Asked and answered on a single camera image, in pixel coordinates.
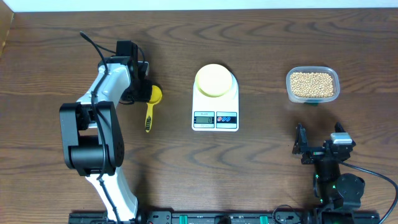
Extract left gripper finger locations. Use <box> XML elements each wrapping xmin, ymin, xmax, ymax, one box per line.
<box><xmin>136</xmin><ymin>79</ymin><xmax>152</xmax><ymax>103</ymax></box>
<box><xmin>120</xmin><ymin>91</ymin><xmax>134</xmax><ymax>105</ymax></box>

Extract yellow measuring scoop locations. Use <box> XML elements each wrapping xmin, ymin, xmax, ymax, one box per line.
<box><xmin>145</xmin><ymin>85</ymin><xmax>163</xmax><ymax>133</ymax></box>

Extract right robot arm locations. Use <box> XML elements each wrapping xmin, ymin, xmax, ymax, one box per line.
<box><xmin>292</xmin><ymin>123</ymin><xmax>365</xmax><ymax>223</ymax></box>

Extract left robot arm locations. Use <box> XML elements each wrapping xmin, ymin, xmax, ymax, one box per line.
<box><xmin>59</xmin><ymin>40</ymin><xmax>152</xmax><ymax>223</ymax></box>

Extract pale yellow plastic bowl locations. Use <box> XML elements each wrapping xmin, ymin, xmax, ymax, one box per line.
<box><xmin>195</xmin><ymin>64</ymin><xmax>233</xmax><ymax>98</ymax></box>

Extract white digital kitchen scale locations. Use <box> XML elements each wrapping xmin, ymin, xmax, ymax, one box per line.
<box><xmin>192</xmin><ymin>72</ymin><xmax>239</xmax><ymax>132</ymax></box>

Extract clear plastic container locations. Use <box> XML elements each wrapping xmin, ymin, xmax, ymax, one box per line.
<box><xmin>286</xmin><ymin>66</ymin><xmax>340</xmax><ymax>104</ymax></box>

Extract soybeans in container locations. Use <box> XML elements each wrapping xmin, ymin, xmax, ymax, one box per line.
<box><xmin>289</xmin><ymin>72</ymin><xmax>334</xmax><ymax>98</ymax></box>

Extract right black cable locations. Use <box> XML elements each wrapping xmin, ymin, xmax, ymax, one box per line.
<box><xmin>338</xmin><ymin>161</ymin><xmax>398</xmax><ymax>224</ymax></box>

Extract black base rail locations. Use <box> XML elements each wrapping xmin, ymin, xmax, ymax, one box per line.
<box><xmin>68</xmin><ymin>210</ymin><xmax>381</xmax><ymax>224</ymax></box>

